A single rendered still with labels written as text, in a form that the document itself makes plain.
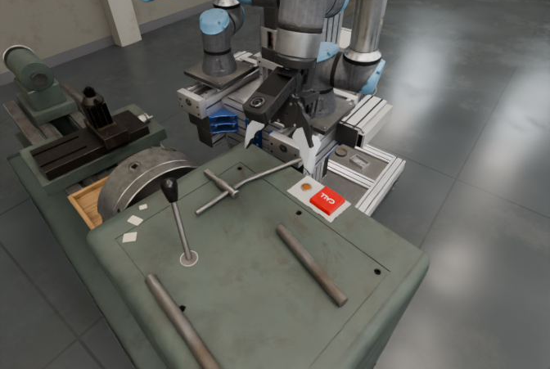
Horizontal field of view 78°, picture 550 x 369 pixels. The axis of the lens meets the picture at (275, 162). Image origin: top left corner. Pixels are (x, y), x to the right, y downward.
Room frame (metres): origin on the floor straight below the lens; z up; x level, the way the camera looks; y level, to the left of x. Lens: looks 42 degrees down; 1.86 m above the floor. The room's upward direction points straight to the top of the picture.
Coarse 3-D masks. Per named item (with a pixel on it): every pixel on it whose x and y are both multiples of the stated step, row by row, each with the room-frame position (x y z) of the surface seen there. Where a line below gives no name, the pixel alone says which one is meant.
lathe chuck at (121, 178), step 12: (132, 156) 0.71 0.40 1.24; (144, 156) 0.71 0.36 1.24; (156, 156) 0.71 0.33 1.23; (168, 156) 0.72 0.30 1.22; (180, 156) 0.75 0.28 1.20; (120, 168) 0.67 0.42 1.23; (144, 168) 0.66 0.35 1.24; (108, 180) 0.65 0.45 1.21; (120, 180) 0.63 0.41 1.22; (132, 180) 0.63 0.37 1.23; (108, 192) 0.62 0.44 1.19; (120, 192) 0.60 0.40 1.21; (108, 204) 0.59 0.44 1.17; (108, 216) 0.57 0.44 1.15
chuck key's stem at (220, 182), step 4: (204, 172) 0.61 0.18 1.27; (208, 172) 0.61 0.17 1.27; (212, 172) 0.61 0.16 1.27; (208, 176) 0.60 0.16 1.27; (212, 176) 0.60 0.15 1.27; (216, 176) 0.60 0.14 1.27; (216, 180) 0.58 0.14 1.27; (220, 180) 0.58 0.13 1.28; (224, 180) 0.58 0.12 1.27; (216, 184) 0.57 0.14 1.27; (220, 184) 0.57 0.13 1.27; (224, 184) 0.56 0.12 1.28; (228, 184) 0.56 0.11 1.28; (220, 188) 0.56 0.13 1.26; (224, 188) 0.55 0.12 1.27; (228, 188) 0.55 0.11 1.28; (232, 188) 0.55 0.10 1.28; (228, 192) 0.54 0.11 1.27; (232, 192) 0.54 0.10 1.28; (236, 192) 0.54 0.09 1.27; (232, 196) 0.53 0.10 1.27; (236, 196) 0.54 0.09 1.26
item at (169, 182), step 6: (162, 180) 0.46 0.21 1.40; (168, 180) 0.45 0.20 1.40; (174, 180) 0.45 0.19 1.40; (162, 186) 0.44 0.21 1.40; (168, 186) 0.44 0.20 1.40; (174, 186) 0.45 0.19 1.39; (168, 192) 0.43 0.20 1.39; (174, 192) 0.44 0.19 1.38; (168, 198) 0.43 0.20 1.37; (174, 198) 0.43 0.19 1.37
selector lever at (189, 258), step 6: (174, 204) 0.43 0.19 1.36; (174, 210) 0.42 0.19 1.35; (174, 216) 0.42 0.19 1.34; (180, 216) 0.42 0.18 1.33; (180, 222) 0.41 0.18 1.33; (180, 228) 0.40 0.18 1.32; (180, 234) 0.40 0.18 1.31; (186, 240) 0.39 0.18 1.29; (186, 246) 0.39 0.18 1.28; (186, 252) 0.38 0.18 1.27; (192, 252) 0.39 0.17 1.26; (180, 258) 0.38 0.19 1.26; (186, 258) 0.37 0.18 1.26; (192, 258) 0.38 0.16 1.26; (186, 264) 0.36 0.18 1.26; (192, 264) 0.36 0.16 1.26
